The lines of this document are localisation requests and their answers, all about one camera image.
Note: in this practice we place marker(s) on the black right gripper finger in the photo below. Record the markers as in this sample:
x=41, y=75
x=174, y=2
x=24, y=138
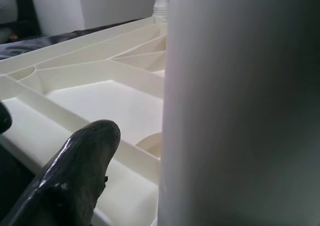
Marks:
x=70, y=181

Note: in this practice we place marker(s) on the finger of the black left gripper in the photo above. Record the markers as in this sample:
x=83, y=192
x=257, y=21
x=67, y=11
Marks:
x=4, y=118

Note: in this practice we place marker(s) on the white plastic table top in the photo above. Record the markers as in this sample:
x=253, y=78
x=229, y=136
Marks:
x=100, y=106

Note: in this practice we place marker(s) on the white plastic table leg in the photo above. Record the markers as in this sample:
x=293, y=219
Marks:
x=161, y=1
x=237, y=111

